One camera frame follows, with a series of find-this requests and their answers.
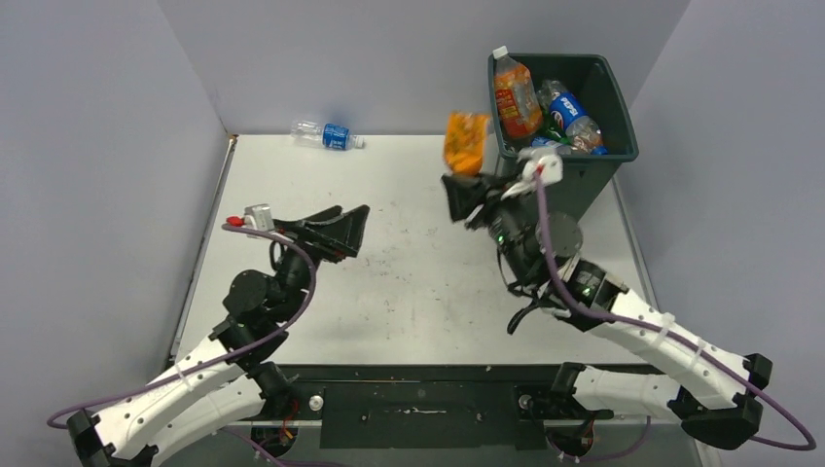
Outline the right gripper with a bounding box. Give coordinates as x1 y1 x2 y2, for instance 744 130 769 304
444 171 536 288

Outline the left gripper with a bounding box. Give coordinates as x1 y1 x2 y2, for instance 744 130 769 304
270 204 368 322

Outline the orange juice bottle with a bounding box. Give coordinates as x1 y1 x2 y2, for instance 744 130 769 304
443 111 491 177

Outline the clear bottle blue label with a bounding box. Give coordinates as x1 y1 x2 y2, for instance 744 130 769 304
291 121 366 151

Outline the large orange label bottle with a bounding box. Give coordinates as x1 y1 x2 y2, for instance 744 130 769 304
492 46 543 140

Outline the green plastic bottle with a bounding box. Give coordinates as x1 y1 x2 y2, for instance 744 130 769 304
537 113 570 145

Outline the blue label bottle blue cap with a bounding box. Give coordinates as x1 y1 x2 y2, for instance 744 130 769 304
537 80 607 155

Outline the slim blue label bottle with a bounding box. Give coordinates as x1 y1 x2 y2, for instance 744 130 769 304
530 136 573 156

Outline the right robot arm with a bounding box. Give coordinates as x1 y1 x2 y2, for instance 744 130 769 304
441 175 772 450

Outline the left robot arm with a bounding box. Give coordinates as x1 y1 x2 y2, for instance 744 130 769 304
65 204 370 466

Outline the dark green plastic bin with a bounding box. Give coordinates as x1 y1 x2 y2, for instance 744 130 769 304
510 52 639 219

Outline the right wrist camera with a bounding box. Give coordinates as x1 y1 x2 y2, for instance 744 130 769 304
502 146 563 199

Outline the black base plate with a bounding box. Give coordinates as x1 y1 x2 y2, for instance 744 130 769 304
245 364 613 449

